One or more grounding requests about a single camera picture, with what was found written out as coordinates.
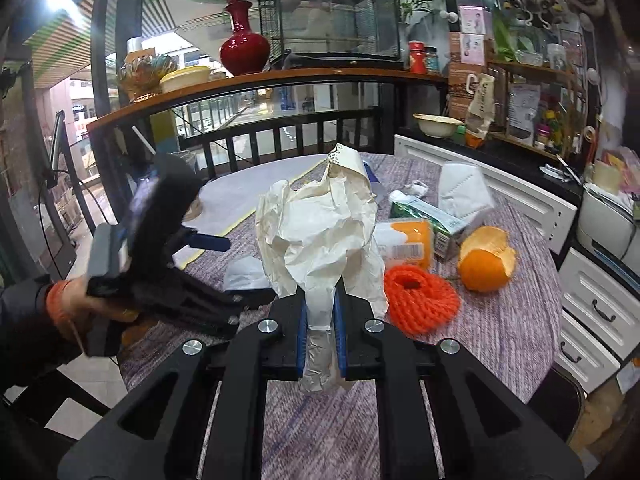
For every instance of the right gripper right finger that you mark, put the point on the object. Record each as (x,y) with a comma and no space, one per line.
(441,413)

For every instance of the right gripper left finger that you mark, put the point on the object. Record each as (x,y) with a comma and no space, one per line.
(200,413)

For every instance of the white paper bag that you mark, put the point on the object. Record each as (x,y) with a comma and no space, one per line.
(316,237)

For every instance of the orange white plastic bottle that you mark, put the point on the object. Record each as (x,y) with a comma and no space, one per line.
(405,241)

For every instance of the white face mask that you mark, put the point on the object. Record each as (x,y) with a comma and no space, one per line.
(463,193)

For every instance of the person's left hand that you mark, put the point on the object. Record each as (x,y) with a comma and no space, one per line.
(71,309)

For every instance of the white lower drawer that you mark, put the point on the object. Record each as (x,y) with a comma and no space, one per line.
(580,354)

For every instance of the orange foam fruit net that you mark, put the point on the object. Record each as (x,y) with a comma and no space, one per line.
(419,302)

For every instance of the orange peel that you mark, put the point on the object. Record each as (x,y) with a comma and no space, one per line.
(486,260)

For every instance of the white upper drawer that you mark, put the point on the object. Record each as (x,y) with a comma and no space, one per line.
(601,303)

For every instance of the green drink carton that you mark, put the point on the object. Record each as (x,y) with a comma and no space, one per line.
(448,230)

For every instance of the white long cabinet drawer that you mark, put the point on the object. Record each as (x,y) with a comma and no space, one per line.
(552,216)

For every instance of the red ceramic vase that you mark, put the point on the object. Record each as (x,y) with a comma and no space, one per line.
(245,51)

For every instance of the white printer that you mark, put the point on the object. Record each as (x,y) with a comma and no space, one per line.
(605,223)

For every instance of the glass terrarium cage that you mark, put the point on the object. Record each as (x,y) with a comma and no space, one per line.
(347,31)

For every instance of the cream bowl on counter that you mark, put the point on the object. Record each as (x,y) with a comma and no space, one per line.
(436,126)

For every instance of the wooden shelf rack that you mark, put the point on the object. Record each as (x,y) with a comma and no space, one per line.
(538,108)

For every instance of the red tin can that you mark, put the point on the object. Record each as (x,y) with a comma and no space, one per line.
(417,57)

